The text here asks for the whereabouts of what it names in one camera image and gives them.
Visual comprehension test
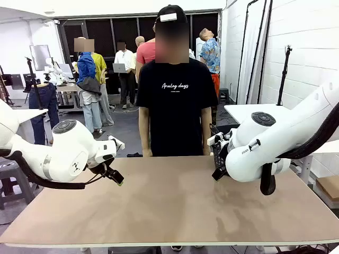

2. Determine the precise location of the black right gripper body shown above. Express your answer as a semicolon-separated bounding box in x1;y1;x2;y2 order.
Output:
221;132;233;150

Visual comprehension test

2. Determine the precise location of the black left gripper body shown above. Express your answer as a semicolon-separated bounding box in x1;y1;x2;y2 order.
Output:
102;161;115;177

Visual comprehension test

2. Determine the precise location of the person's right forearm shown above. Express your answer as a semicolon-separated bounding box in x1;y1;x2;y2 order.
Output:
138;107;152;150

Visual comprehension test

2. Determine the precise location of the person's left forearm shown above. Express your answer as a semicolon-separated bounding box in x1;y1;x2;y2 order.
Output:
200;107;212;150

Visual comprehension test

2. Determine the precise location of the black mesh plastic basket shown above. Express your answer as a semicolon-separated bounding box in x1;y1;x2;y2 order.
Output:
210;123;231;171

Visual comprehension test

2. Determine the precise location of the small black stool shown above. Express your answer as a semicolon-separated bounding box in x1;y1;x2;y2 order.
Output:
218;87;230;104

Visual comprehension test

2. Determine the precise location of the person in black t-shirt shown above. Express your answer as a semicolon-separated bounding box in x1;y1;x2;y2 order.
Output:
136;22;219;157

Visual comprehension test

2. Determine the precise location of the mannequin with blue jeans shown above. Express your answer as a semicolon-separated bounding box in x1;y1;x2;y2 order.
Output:
28;82;59;145

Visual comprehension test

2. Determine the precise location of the mannequin in floral shirt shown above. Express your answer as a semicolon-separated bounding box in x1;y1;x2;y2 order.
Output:
199;28;221;98

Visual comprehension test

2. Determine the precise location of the black slim light stand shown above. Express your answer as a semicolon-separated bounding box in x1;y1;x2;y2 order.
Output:
276;44;293;106

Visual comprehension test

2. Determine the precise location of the background work table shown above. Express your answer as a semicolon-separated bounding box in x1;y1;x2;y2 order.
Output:
54;83;80;109

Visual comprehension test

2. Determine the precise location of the grey plastic stool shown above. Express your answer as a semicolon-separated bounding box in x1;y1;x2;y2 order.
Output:
0;158;38;211

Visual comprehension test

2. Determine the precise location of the small white side table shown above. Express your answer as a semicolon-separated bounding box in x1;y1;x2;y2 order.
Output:
17;108;49;124

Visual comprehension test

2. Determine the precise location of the grey laptop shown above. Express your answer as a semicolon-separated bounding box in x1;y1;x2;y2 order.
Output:
112;62;127;74

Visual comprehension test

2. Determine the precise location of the brown cardboard box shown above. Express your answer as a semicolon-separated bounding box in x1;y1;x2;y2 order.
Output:
315;174;339;210

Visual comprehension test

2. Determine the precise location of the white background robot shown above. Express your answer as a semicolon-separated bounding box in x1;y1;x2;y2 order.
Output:
43;57;69;87

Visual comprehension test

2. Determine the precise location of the person in white shirt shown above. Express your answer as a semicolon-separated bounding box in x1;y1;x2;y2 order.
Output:
113;42;137;110

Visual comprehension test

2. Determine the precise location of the dark monitor screen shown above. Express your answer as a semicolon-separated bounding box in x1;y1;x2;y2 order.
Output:
11;74;23;90

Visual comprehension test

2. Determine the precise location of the bald beige mannequin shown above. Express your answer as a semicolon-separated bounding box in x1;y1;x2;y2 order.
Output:
131;36;146;75

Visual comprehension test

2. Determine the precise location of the thin black camera cable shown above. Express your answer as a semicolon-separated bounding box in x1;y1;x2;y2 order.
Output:
86;161;110;184

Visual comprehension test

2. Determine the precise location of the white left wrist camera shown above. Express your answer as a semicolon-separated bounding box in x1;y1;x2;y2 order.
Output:
108;135;125;150

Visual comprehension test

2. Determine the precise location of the black sleeved left arm cable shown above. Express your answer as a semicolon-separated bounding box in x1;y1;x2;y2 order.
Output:
0;149;87;190

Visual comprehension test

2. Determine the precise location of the black tripod with camera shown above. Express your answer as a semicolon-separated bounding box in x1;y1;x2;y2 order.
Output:
25;57;44;111

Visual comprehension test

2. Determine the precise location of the grey wall board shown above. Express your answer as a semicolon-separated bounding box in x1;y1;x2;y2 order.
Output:
29;44;51;71

